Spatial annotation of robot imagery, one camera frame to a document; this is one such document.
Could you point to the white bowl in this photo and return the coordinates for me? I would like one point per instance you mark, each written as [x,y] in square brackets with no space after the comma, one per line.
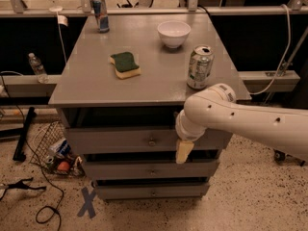
[173,33]

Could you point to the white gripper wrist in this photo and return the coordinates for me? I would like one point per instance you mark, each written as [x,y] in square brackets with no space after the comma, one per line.
[187,134]

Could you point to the blue silver energy drink can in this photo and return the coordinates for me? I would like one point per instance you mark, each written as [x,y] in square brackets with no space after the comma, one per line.
[101,15]

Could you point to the grey drawer cabinet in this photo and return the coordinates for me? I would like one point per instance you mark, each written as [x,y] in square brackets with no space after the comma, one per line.
[90,95]

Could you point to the grey drawer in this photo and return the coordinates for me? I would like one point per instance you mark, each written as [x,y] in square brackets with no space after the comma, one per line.
[150,169]
[151,188]
[126,140]

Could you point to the clear plastic water bottle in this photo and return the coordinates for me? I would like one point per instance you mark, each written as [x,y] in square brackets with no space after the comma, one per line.
[38,68]

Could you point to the orange ball in basket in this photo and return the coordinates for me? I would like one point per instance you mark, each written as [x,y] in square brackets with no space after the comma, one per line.
[64,166]

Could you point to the black bar on floor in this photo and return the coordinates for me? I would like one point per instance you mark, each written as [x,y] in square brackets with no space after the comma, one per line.
[19,155]

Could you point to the grey middle drawer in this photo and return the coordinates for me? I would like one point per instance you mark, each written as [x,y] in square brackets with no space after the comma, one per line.
[150,169]

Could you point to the wire basket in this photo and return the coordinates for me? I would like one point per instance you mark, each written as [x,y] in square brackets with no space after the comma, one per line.
[41,157]

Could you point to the green yellow sponge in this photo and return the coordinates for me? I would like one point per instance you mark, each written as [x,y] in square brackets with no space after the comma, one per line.
[125,66]

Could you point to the grey top drawer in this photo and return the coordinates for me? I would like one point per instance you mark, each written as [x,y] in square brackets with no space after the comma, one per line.
[126,140]

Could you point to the white lamp with cable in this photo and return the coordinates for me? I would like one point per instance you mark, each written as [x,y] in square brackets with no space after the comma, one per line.
[62,20]

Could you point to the black wheeled cart base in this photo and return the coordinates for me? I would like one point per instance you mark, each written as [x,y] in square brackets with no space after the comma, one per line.
[281,157]

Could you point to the green white soda can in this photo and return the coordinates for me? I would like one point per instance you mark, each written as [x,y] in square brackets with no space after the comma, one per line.
[200,66]

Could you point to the blue white packet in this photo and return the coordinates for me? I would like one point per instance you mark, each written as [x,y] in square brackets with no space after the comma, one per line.
[59,149]

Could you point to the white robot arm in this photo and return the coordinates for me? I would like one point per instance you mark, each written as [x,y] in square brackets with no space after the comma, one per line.
[285,130]

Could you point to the grey bottom drawer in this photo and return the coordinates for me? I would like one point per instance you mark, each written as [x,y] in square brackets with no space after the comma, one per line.
[151,188]

